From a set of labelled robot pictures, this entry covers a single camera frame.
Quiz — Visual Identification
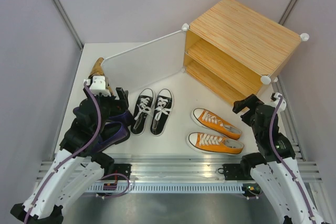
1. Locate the orange canvas sneaker upper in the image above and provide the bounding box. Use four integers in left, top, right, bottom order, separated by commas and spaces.
191, 108, 242, 140

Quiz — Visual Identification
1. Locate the gold heeled shoe left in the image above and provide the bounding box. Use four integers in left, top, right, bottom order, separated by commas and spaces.
89, 57, 105, 79

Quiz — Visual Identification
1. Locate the aluminium rail frame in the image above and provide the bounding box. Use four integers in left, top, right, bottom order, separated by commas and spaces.
36, 158, 322, 183

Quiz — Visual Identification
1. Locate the gold heeled shoe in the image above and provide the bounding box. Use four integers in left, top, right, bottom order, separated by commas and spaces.
89, 57, 105, 79
105, 77, 114, 96

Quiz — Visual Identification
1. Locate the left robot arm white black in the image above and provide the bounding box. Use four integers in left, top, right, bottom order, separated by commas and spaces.
11, 86, 132, 223

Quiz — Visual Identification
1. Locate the orange canvas sneaker lower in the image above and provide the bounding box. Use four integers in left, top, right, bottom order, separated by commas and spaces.
186, 132, 245, 155

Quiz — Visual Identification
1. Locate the purple loafer shoe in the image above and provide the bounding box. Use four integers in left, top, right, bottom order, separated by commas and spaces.
91, 123, 130, 154
107, 110, 134, 126

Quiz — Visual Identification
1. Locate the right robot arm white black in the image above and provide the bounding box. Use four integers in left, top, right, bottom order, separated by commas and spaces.
233, 92, 325, 223

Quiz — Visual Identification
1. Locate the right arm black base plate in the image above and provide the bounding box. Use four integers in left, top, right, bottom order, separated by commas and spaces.
217, 164, 247, 181

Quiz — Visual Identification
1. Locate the black canvas sneaker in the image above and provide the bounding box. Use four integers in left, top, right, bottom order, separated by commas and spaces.
150, 89, 174, 136
131, 88, 154, 135

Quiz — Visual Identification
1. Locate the white translucent cabinet door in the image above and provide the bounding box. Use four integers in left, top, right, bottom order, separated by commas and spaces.
101, 30, 186, 92

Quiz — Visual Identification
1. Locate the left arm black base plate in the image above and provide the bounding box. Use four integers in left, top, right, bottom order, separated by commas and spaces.
113, 163, 132, 179

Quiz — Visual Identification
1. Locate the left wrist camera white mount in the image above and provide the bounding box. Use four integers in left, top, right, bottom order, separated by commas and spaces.
83, 76, 112, 97

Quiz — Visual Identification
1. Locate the gold heeled shoe right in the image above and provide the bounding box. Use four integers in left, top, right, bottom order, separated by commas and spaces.
105, 77, 114, 96

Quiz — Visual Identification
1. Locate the wooden two-shelf shoe cabinet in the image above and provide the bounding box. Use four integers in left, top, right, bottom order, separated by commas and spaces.
182, 0, 309, 104

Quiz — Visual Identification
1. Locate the white slotted cable duct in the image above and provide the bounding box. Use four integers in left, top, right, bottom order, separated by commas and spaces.
86, 183, 245, 194

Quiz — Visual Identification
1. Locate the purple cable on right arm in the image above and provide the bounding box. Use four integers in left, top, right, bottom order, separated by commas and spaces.
270, 97, 318, 224

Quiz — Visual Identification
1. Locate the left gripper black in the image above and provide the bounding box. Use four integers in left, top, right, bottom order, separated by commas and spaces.
85, 86, 129, 133

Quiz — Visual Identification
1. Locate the orange canvas sneaker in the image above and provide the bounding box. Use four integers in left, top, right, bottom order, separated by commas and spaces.
191, 108, 242, 140
186, 132, 245, 155

